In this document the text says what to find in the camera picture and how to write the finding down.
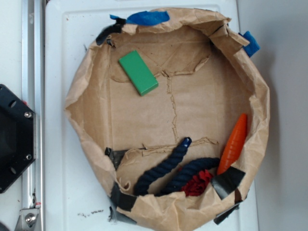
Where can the green rectangular block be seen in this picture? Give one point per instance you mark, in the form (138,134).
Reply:
(138,73)

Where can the brown paper bag bin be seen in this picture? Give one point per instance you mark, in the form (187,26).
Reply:
(132,101)

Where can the red fabric piece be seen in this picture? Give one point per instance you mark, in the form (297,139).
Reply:
(197,185)

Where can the orange plastic carrot toy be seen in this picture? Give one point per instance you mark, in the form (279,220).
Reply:
(234,145)

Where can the blue tape strip top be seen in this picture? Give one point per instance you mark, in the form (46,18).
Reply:
(144,18)

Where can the blue tape strip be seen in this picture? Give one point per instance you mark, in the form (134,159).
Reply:
(253,47)
(144,18)

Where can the white tray board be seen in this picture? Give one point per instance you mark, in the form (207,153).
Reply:
(74,198)

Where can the blue tape strip right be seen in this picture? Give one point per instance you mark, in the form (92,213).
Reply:
(253,47)

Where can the dark blue rope toy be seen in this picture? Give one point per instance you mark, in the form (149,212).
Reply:
(166,166)

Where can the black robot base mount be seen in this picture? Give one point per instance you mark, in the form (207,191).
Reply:
(16,138)

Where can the aluminium rail with bracket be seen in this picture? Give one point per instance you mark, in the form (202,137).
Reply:
(32,214)

